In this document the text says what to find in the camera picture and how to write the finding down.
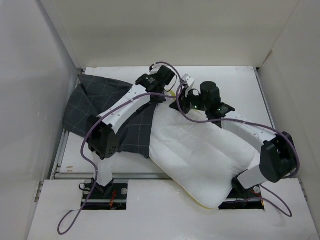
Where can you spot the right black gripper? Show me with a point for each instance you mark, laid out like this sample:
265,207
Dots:
185,96

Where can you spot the white pillow yellow edge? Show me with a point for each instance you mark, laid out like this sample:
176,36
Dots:
201,157

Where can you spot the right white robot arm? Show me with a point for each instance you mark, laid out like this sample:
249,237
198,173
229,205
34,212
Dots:
278,156

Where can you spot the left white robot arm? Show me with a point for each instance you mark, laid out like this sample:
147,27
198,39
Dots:
106,132

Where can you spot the front white foam board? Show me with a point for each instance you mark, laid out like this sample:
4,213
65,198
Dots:
161,210

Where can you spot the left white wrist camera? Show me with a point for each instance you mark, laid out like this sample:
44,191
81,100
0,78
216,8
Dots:
154,68

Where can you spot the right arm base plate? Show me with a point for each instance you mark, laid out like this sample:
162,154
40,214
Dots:
250,199

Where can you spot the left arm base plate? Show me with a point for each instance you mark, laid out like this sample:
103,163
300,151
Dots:
116,198

